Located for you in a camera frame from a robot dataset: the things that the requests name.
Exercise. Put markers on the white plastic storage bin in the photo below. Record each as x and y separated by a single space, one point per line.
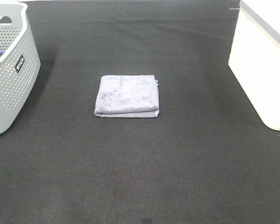
255 57

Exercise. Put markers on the lavender towel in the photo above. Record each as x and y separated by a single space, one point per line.
123 96

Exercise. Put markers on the grey perforated laundry basket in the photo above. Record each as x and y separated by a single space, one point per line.
19 65

